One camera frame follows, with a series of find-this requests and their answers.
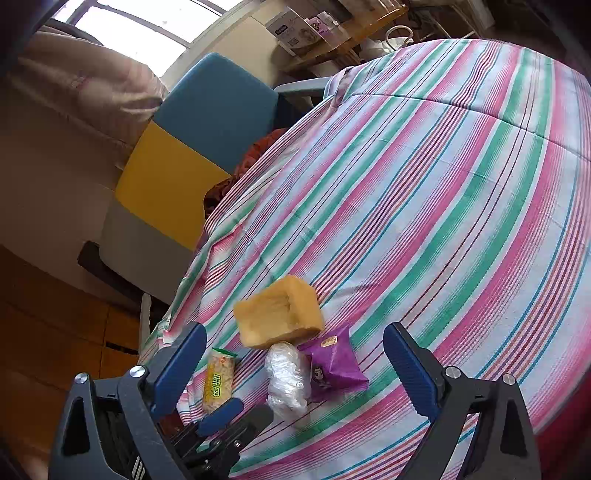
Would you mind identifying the window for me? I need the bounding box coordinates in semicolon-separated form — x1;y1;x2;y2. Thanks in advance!
51;0;245;77

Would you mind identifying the striped curtain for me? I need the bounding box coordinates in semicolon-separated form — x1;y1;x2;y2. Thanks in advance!
9;25;169;162

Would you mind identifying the dark red cloth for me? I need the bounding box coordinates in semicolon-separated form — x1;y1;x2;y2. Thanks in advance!
203;128;289;217

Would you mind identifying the small purple box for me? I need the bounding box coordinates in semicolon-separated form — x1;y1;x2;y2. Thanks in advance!
308;14;343;44

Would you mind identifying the purple snack packet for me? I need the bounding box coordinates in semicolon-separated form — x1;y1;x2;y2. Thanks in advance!
298;323;369;403

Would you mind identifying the white plastic bundle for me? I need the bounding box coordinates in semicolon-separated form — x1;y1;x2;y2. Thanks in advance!
264;342;312;423

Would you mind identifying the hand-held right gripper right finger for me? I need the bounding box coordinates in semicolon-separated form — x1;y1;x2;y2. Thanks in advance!
383;322;542;480

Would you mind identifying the yellow sponge cake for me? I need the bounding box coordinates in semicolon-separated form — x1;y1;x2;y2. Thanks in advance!
233;275;325;349

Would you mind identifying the striped bed sheet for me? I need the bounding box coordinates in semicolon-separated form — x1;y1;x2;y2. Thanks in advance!
139;39;591;480

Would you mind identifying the white kettle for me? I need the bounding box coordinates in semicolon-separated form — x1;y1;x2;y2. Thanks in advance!
362;25;416;58

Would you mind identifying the wooden desk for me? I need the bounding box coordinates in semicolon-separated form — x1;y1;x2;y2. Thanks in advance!
279;4;411;77

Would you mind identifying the blue and yellow chair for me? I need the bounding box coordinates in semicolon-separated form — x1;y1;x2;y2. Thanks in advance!
78;52;333;310

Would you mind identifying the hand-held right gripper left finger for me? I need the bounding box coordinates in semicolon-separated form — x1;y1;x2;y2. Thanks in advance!
48;322;208;480

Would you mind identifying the white appliance box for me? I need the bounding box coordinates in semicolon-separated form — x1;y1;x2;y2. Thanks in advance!
265;7;319;57

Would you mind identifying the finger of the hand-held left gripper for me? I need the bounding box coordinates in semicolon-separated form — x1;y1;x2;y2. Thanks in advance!
196;398;245;437
226;406;274;441

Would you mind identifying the green cracker packet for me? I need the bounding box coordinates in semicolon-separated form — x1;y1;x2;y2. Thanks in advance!
202;348;238;415

